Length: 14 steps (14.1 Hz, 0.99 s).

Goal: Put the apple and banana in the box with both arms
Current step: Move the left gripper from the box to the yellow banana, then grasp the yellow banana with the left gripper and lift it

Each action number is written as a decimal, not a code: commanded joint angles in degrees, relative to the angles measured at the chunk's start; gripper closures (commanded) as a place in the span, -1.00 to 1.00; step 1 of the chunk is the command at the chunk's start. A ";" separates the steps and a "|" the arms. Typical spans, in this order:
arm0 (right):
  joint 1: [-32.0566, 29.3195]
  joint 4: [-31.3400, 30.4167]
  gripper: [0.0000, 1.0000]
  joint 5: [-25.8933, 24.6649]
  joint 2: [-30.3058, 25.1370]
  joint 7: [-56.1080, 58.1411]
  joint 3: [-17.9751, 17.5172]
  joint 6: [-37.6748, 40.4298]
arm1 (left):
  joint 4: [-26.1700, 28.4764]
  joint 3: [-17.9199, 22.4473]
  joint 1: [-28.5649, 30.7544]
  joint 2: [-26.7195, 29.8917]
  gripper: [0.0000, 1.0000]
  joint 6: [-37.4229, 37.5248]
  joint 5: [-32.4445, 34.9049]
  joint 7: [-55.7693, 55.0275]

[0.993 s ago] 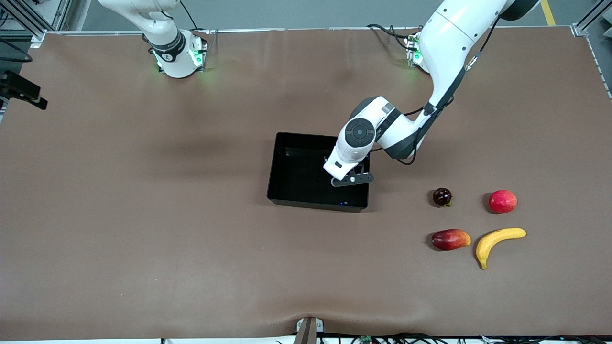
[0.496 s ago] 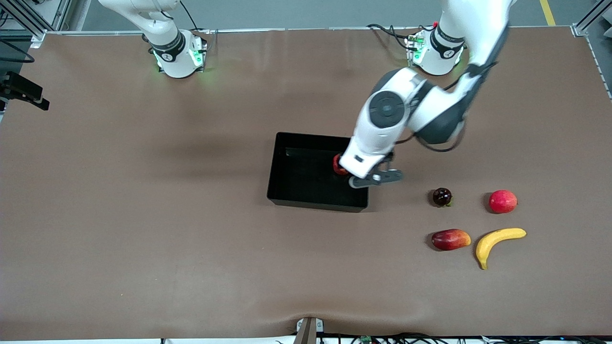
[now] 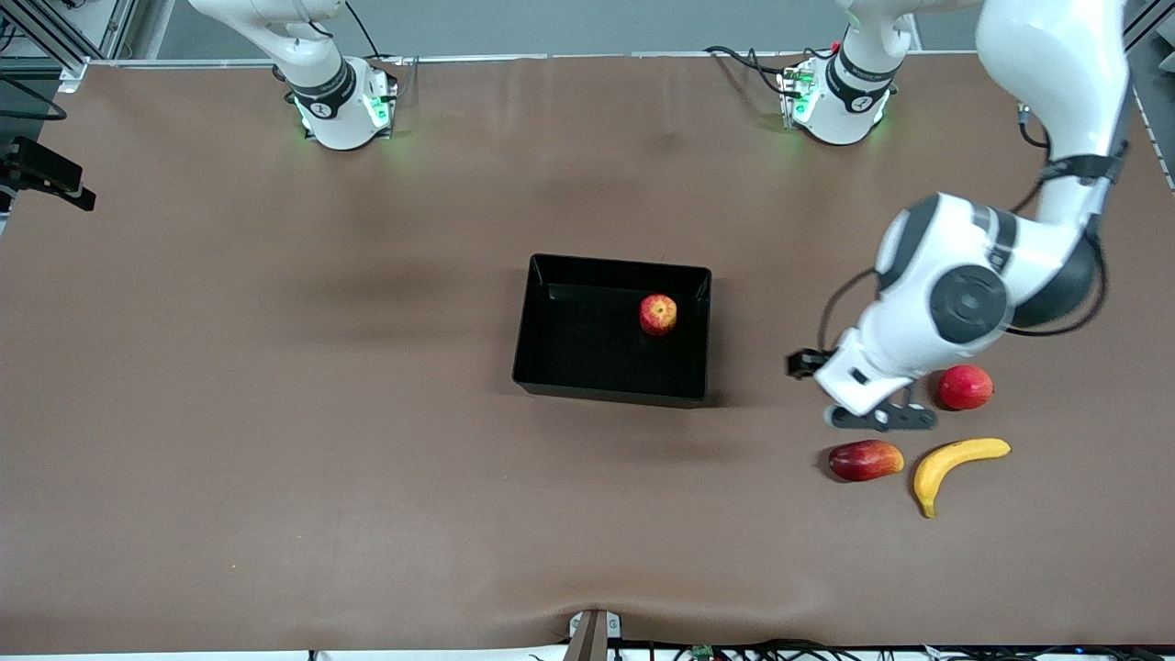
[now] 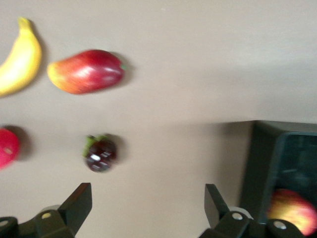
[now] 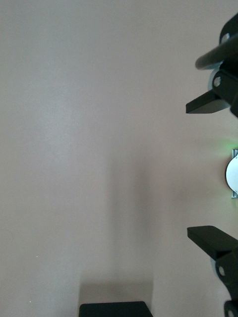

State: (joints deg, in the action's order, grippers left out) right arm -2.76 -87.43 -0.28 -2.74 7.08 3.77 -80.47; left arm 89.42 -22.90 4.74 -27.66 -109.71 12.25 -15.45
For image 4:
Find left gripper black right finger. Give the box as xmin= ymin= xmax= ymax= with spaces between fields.
xmin=199 ymin=183 xmax=307 ymax=238

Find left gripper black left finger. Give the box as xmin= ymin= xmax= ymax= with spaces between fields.
xmin=0 ymin=182 xmax=93 ymax=238

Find red yellow apple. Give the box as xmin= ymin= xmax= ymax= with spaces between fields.
xmin=267 ymin=188 xmax=314 ymax=236

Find black plastic box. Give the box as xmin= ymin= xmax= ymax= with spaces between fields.
xmin=239 ymin=120 xmax=317 ymax=238

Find yellow banana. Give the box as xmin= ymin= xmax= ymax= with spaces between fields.
xmin=0 ymin=16 xmax=43 ymax=97

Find dark purple mangosteen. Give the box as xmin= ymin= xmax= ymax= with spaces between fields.
xmin=82 ymin=133 xmax=118 ymax=173

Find red yellow mango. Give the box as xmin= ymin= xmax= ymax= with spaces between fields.
xmin=47 ymin=49 xmax=127 ymax=95

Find brown table mat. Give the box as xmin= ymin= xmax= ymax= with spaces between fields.
xmin=0 ymin=0 xmax=317 ymax=238

